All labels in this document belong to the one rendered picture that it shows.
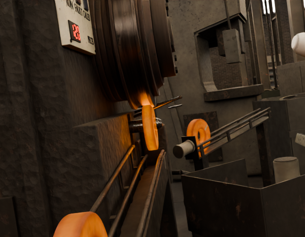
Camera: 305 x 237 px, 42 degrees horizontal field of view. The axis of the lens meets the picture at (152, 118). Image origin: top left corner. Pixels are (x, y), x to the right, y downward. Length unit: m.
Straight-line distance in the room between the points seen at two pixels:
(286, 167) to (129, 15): 1.18
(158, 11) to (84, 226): 0.89
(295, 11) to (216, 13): 6.39
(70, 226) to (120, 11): 0.81
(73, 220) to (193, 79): 3.61
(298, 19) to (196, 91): 6.55
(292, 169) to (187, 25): 2.39
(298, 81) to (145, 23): 4.54
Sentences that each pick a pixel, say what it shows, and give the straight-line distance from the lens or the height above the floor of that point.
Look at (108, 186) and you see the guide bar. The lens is 0.92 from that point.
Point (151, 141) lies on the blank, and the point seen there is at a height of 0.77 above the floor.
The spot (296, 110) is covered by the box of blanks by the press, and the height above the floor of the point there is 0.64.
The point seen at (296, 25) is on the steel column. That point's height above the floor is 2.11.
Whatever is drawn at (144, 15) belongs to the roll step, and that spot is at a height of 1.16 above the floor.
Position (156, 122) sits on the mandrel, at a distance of 1.36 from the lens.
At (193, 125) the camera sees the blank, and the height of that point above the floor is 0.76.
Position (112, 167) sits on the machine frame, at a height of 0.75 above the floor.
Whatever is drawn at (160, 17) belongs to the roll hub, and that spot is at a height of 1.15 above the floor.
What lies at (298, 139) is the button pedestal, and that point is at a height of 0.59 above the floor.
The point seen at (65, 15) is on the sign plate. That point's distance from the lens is 0.97.
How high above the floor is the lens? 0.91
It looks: 3 degrees down
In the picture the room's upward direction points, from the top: 8 degrees counter-clockwise
